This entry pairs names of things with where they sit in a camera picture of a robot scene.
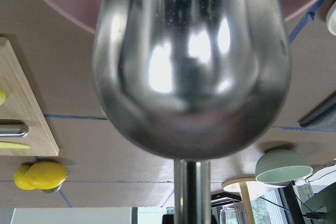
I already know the green ceramic bowl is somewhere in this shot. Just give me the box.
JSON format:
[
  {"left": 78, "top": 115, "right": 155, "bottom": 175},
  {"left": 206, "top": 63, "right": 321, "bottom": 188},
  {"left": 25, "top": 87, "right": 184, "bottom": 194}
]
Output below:
[{"left": 255, "top": 149, "right": 313, "bottom": 184}]

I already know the lemon half slice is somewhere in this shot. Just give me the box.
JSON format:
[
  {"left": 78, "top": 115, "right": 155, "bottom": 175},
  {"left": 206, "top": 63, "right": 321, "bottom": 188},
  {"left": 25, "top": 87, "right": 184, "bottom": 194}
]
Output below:
[{"left": 0, "top": 90, "right": 6, "bottom": 105}]

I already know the wooden cup stand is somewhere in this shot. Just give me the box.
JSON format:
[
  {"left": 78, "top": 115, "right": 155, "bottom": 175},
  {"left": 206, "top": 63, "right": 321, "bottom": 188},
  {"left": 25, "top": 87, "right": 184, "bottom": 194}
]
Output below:
[{"left": 222, "top": 177, "right": 279, "bottom": 223}]

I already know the grey folded cloth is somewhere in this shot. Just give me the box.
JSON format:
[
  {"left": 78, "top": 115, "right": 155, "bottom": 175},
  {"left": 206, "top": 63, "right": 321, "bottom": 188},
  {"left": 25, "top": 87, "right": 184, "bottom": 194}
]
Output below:
[{"left": 299, "top": 92, "right": 335, "bottom": 131}]

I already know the metal ice scoop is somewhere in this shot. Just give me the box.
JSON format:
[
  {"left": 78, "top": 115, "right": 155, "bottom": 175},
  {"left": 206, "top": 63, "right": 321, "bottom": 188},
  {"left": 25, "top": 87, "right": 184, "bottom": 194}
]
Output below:
[{"left": 92, "top": 0, "right": 291, "bottom": 223}]

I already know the yellow plastic knife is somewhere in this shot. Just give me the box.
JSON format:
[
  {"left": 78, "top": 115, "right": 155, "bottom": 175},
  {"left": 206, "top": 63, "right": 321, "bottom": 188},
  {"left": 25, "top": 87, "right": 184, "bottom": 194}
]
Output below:
[{"left": 0, "top": 141, "right": 31, "bottom": 149}]

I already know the wooden cutting board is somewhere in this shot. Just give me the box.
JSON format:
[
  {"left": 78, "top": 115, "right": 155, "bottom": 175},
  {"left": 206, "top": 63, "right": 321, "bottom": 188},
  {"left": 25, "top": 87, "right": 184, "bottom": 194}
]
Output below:
[{"left": 1, "top": 37, "right": 59, "bottom": 157}]

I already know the yellow lemon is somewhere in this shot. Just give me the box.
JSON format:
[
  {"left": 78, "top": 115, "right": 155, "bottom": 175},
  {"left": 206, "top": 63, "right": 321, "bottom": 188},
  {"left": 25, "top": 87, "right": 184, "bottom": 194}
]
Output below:
[
  {"left": 25, "top": 161, "right": 68, "bottom": 190},
  {"left": 14, "top": 165, "right": 35, "bottom": 190}
]

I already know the green lime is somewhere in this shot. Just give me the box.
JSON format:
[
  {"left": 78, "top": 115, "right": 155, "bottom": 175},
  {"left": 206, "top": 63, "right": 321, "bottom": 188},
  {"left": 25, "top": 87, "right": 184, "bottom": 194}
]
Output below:
[{"left": 42, "top": 184, "right": 62, "bottom": 194}]

